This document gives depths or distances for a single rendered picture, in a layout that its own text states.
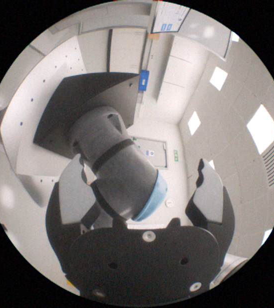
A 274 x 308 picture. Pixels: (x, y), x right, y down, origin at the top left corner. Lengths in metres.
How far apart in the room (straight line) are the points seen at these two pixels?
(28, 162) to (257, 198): 2.11
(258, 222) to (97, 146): 2.05
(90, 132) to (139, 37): 2.75
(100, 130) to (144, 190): 0.13
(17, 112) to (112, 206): 0.24
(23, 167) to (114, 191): 0.19
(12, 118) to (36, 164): 0.12
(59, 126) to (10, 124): 0.11
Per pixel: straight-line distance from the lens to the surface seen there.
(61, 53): 0.32
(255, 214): 2.01
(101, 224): 0.22
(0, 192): 1.08
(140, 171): 0.20
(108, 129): 0.21
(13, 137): 0.22
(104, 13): 1.07
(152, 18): 0.92
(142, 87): 3.26
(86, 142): 0.21
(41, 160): 0.28
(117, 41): 2.93
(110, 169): 0.20
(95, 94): 0.21
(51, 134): 0.22
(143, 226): 3.00
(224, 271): 0.24
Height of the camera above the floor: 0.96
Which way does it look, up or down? 3 degrees up
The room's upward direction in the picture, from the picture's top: 98 degrees clockwise
